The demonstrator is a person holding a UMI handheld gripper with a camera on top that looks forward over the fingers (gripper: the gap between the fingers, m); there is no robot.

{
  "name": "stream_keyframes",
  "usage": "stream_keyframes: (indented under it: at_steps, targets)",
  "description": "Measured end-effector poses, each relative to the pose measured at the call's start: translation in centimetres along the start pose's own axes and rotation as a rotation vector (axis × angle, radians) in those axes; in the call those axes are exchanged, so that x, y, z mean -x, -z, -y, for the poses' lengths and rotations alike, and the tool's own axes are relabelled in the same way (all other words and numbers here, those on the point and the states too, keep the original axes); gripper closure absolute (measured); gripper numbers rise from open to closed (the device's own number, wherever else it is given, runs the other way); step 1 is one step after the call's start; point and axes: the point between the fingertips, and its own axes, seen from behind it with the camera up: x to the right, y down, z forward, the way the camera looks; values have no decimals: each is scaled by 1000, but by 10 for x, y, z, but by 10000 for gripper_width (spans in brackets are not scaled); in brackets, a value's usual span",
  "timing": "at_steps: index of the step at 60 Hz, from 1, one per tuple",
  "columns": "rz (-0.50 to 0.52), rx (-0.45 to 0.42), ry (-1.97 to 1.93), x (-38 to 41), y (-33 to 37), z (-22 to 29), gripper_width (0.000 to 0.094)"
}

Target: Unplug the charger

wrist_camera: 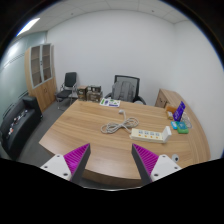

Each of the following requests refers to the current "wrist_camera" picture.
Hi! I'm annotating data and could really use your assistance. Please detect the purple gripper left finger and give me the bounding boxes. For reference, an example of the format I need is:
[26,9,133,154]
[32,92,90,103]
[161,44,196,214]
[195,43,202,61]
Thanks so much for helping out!
[41,144,91,183]

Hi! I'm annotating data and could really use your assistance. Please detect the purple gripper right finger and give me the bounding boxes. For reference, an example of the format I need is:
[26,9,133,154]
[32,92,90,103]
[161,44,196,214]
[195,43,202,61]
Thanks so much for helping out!
[132,144,181,185]

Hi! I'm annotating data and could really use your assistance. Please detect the white charger adapter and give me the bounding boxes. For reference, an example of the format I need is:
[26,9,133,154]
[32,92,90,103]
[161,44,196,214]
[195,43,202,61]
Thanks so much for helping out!
[162,126,172,143]

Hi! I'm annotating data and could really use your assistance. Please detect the white power strip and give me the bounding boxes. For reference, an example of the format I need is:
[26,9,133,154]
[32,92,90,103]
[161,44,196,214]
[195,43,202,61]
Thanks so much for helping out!
[130,128,163,143]

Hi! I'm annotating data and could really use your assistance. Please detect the teal blue packet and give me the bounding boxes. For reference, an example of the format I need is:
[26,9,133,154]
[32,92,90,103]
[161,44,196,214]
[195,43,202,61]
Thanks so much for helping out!
[171,121,177,130]

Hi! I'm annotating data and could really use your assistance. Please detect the green packet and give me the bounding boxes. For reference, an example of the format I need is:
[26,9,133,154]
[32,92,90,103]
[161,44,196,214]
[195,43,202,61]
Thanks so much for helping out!
[177,122,189,134]

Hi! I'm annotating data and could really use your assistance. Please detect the purple box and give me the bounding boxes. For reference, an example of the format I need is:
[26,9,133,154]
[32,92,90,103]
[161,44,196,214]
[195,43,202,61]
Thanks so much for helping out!
[173,102,185,121]

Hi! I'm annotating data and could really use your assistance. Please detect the orange small box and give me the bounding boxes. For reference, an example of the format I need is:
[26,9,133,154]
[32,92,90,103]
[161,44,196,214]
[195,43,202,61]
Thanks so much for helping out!
[165,105,177,114]

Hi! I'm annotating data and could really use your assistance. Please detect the black leather sofa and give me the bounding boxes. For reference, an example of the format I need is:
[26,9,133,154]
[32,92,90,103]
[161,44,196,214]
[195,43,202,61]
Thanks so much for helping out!
[0,96,42,160]

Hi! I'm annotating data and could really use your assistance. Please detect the wooden side cabinet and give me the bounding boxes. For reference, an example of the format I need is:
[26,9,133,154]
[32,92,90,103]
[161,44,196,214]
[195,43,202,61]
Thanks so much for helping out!
[155,89,182,108]

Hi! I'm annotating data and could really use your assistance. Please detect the white green leaflet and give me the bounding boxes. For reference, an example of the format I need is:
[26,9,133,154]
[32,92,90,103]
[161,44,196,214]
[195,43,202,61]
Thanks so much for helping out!
[100,98,120,107]

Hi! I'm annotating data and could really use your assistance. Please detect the black visitor chair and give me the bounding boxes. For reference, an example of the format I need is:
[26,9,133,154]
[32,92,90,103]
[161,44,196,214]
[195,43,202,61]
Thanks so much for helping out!
[56,72,77,109]

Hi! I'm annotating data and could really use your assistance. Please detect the cardboard boxes on floor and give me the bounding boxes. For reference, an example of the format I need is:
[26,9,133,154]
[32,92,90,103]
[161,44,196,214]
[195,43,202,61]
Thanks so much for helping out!
[77,85,102,102]

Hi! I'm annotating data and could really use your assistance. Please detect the grey mesh office chair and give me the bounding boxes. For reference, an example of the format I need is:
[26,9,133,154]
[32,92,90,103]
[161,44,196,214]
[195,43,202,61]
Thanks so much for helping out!
[106,75,146,104]

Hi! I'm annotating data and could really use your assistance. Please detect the wooden glass-door cabinet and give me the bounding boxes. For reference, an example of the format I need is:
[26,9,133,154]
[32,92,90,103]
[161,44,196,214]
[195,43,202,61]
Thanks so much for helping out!
[24,44,56,111]

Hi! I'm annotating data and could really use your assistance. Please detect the ceiling light panel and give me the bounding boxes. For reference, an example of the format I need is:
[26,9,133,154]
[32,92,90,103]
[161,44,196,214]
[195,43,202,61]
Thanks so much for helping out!
[16,17,40,37]

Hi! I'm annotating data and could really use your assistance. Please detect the white coiled power cable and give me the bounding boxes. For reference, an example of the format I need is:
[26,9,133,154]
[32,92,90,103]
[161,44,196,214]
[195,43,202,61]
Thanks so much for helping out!
[100,109,140,135]

